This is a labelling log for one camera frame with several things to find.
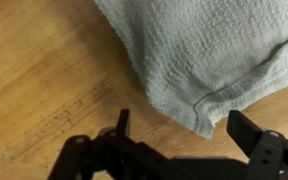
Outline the white towel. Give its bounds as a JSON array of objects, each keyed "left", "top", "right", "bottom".
[{"left": 94, "top": 0, "right": 288, "bottom": 138}]

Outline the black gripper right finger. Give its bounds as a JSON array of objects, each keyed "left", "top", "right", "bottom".
[{"left": 226, "top": 110, "right": 288, "bottom": 180}]

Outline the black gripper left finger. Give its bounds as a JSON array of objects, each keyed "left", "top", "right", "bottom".
[{"left": 47, "top": 109, "right": 171, "bottom": 180}]

